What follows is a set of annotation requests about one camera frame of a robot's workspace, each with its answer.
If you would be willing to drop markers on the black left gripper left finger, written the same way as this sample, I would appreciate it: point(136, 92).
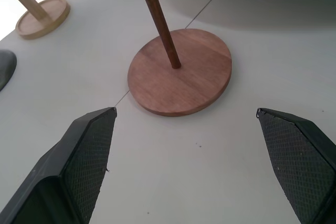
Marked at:
point(65, 171)

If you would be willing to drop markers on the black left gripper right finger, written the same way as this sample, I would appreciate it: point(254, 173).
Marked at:
point(296, 161)

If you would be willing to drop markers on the dark grey object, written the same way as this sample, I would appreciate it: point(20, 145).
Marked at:
point(5, 66)

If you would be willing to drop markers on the dark wooden stand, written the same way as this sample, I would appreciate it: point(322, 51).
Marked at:
point(181, 77)

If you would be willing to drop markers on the light wooden stand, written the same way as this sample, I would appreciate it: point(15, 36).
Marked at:
point(42, 19)

